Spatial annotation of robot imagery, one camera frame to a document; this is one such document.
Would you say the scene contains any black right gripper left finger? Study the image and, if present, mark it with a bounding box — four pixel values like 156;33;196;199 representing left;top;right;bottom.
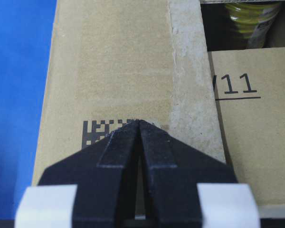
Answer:
15;119;141;228

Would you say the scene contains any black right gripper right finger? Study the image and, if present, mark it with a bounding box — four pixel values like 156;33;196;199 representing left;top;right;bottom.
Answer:
138;119;261;228

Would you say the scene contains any yellow green item inside box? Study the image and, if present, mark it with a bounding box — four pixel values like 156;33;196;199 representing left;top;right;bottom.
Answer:
224;1;282;49

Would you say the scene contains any brown cardboard box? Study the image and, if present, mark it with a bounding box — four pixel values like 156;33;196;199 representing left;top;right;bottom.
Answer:
32;0;285;227

